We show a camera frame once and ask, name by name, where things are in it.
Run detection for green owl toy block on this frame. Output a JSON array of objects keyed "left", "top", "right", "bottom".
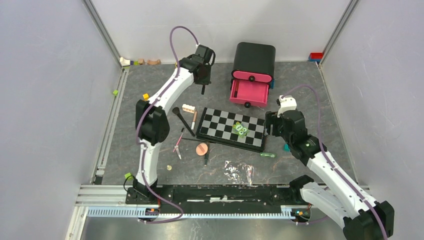
[{"left": 232, "top": 121, "right": 249, "bottom": 138}]

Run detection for purple cable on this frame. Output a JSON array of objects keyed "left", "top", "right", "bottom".
[
  {"left": 281, "top": 84, "right": 388, "bottom": 240},
  {"left": 135, "top": 25, "right": 200, "bottom": 225}
]

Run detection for black white chessboard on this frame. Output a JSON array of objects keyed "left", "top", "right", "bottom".
[{"left": 196, "top": 107, "right": 265, "bottom": 153}]

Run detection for white lego brick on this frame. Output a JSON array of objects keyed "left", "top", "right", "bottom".
[{"left": 181, "top": 104, "right": 196, "bottom": 114}]

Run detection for wooden arch block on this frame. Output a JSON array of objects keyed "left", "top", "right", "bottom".
[{"left": 146, "top": 59, "right": 162, "bottom": 65}]

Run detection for black drawer cabinet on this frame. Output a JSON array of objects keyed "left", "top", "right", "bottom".
[{"left": 230, "top": 42, "right": 276, "bottom": 89}]

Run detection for black makeup brush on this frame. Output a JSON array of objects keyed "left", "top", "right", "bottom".
[{"left": 172, "top": 107, "right": 196, "bottom": 137}]

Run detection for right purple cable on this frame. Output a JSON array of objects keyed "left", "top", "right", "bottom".
[{"left": 281, "top": 84, "right": 388, "bottom": 240}]

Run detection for white toy block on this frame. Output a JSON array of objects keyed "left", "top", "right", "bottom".
[{"left": 119, "top": 56, "right": 132, "bottom": 67}]

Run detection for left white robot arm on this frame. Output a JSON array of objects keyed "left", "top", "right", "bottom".
[{"left": 133, "top": 44, "right": 216, "bottom": 204}]

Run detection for teal cube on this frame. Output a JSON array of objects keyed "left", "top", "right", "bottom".
[{"left": 283, "top": 144, "right": 290, "bottom": 152}]

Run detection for small green block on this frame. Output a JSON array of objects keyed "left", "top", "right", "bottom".
[{"left": 124, "top": 172, "right": 133, "bottom": 181}]

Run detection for beige white makeup pen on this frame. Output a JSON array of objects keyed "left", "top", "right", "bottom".
[{"left": 190, "top": 110, "right": 198, "bottom": 130}]

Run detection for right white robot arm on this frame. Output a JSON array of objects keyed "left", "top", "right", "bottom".
[{"left": 265, "top": 95, "right": 395, "bottom": 240}]

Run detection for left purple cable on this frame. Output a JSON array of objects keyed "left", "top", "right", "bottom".
[{"left": 135, "top": 25, "right": 200, "bottom": 225}]

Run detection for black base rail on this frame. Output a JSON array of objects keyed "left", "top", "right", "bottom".
[{"left": 125, "top": 184, "right": 307, "bottom": 217}]

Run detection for round pink powder puff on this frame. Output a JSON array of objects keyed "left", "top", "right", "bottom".
[{"left": 195, "top": 142, "right": 209, "bottom": 156}]

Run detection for clear plastic wrapper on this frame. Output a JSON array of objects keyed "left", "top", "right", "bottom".
[{"left": 224, "top": 160, "right": 255, "bottom": 186}]

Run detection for green tube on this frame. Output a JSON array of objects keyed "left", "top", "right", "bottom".
[{"left": 259, "top": 152, "right": 276, "bottom": 158}]

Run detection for black eyeliner pencil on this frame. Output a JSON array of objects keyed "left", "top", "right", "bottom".
[{"left": 204, "top": 142, "right": 210, "bottom": 166}]

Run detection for pink lip gloss wand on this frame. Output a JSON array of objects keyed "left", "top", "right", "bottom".
[{"left": 173, "top": 127, "right": 185, "bottom": 160}]

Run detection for red blue blocks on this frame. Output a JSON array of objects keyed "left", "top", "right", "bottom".
[{"left": 308, "top": 52, "right": 324, "bottom": 62}]

